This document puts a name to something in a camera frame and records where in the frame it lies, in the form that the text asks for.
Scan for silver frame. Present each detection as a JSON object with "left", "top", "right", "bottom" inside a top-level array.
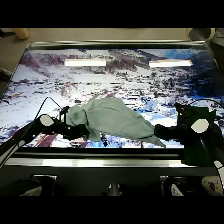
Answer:
[{"left": 0, "top": 151, "right": 224, "bottom": 197}]

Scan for dark green garment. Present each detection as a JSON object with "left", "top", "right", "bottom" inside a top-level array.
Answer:
[{"left": 174, "top": 102, "right": 218, "bottom": 168}]

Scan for pale green garment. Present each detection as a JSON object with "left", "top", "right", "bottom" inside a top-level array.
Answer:
[{"left": 65, "top": 97, "right": 167, "bottom": 148}]

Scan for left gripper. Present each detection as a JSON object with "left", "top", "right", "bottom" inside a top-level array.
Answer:
[{"left": 67, "top": 123, "right": 91, "bottom": 141}]

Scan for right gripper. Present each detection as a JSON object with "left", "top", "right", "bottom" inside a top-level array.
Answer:
[{"left": 153, "top": 123, "right": 179, "bottom": 141}]

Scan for black cable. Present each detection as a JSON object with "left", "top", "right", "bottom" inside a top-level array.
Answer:
[
  {"left": 38, "top": 96, "right": 63, "bottom": 117},
  {"left": 189, "top": 97, "right": 224, "bottom": 110}
]

